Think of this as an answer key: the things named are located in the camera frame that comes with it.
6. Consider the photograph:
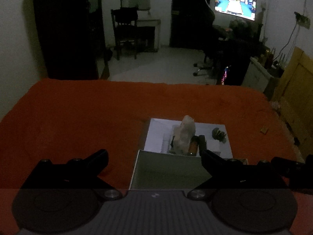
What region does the white desk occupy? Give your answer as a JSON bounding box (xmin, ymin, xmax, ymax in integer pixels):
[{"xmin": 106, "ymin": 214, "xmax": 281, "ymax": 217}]
[{"xmin": 136, "ymin": 17, "xmax": 162, "ymax": 53}]

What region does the orange table cloth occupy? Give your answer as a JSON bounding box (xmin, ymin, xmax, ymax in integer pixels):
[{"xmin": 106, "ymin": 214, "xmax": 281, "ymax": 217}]
[{"xmin": 0, "ymin": 78, "xmax": 307, "ymax": 226}]

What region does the white tissue packet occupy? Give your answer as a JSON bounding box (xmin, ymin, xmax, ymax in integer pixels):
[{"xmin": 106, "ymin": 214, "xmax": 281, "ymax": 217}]
[{"xmin": 171, "ymin": 115, "xmax": 196, "ymax": 155}]

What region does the dark green object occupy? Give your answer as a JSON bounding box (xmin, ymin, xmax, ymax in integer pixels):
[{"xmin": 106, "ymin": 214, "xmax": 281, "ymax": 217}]
[{"xmin": 212, "ymin": 127, "xmax": 227, "ymax": 142}]

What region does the black office chair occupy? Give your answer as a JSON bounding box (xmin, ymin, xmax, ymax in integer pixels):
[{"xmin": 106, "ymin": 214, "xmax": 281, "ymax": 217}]
[{"xmin": 193, "ymin": 0, "xmax": 230, "ymax": 77}]

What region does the white cabinet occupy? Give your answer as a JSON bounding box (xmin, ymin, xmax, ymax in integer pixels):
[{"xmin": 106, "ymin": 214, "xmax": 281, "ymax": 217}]
[{"xmin": 242, "ymin": 57, "xmax": 275, "ymax": 93}]

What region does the cluster of dark bottles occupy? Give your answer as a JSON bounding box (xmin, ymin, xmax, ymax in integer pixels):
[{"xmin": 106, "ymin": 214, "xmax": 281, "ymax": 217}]
[{"xmin": 259, "ymin": 48, "xmax": 285, "ymax": 77}]

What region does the computer tower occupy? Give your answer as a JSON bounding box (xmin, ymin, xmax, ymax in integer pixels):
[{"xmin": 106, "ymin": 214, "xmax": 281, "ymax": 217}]
[{"xmin": 220, "ymin": 64, "xmax": 250, "ymax": 86}]

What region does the dark wardrobe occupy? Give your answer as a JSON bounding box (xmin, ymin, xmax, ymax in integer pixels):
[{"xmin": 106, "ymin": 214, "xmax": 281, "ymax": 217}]
[{"xmin": 33, "ymin": 0, "xmax": 110, "ymax": 81}]

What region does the dark wooden chair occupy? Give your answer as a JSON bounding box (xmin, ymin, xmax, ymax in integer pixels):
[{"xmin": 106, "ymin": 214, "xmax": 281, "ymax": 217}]
[{"xmin": 111, "ymin": 6, "xmax": 139, "ymax": 61}]

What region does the dark computer desk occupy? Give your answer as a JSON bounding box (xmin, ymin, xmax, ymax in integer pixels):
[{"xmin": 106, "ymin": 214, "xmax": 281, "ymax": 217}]
[{"xmin": 215, "ymin": 22, "xmax": 267, "ymax": 86}]

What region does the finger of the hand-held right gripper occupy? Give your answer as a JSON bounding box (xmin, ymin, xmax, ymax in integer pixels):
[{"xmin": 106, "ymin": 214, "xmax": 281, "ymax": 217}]
[{"xmin": 271, "ymin": 155, "xmax": 309, "ymax": 189}]

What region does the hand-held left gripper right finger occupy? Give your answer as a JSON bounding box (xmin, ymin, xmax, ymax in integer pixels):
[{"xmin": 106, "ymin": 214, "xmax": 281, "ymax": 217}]
[{"xmin": 187, "ymin": 149, "xmax": 290, "ymax": 200}]

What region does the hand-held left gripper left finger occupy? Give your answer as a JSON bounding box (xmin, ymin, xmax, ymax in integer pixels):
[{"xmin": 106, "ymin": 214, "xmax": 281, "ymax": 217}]
[{"xmin": 21, "ymin": 149, "xmax": 123, "ymax": 201}]

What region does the wall power strip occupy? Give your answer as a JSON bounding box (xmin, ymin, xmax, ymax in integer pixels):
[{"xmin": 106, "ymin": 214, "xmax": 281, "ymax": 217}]
[{"xmin": 295, "ymin": 12, "xmax": 311, "ymax": 28}]

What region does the yellow wooden board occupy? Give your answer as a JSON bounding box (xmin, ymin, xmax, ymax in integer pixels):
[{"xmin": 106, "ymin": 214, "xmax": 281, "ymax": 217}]
[{"xmin": 270, "ymin": 46, "xmax": 313, "ymax": 155}]

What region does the television screen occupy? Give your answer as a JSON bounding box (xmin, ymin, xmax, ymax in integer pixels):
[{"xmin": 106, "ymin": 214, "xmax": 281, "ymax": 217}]
[{"xmin": 215, "ymin": 0, "xmax": 258, "ymax": 21}]

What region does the white cardboard box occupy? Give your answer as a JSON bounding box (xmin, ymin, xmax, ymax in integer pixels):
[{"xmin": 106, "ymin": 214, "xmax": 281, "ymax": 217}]
[{"xmin": 128, "ymin": 149, "xmax": 213, "ymax": 191}]

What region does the dark door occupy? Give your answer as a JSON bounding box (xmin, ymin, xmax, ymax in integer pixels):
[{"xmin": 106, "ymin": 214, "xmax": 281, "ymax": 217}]
[{"xmin": 170, "ymin": 0, "xmax": 213, "ymax": 49}]

